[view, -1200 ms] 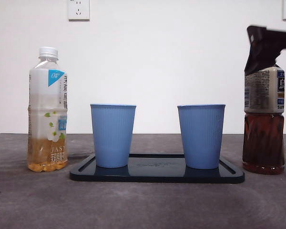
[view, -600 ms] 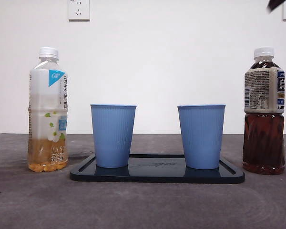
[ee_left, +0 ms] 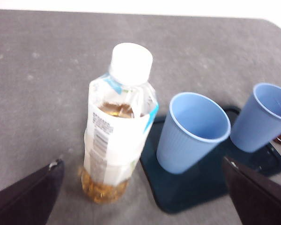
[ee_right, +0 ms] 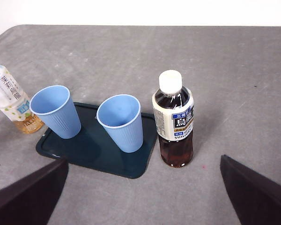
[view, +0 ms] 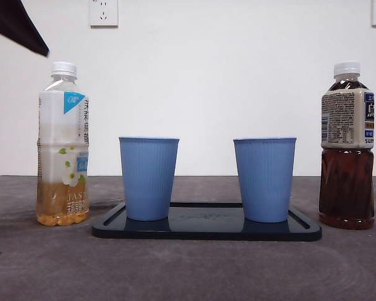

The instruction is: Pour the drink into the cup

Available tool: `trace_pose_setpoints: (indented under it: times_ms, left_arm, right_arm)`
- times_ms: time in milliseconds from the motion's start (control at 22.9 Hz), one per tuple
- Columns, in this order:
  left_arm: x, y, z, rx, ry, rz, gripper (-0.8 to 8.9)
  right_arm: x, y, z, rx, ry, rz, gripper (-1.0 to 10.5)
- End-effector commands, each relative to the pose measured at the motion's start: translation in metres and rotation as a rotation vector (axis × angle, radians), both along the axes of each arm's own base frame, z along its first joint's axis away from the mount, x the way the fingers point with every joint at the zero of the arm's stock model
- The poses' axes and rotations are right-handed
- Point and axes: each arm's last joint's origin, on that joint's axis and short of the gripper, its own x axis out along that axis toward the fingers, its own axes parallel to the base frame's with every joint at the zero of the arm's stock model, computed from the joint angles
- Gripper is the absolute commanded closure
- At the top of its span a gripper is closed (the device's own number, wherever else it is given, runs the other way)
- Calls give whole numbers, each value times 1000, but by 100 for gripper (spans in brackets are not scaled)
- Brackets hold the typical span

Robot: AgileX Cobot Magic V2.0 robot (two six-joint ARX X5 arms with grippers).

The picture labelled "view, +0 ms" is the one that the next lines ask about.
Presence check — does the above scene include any clear jasmine tea bottle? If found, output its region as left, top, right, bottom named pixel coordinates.
left=36, top=61, right=90, bottom=226

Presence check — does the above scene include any dark oolong tea bottle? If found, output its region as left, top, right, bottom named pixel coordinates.
left=318, top=61, right=376, bottom=231

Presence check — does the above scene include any blue ribbed plastic cup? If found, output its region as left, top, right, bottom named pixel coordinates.
left=232, top=135, right=298, bottom=223
left=118, top=135, right=180, bottom=221

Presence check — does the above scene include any dark blue rectangular tray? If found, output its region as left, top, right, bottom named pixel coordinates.
left=91, top=201, right=323, bottom=241

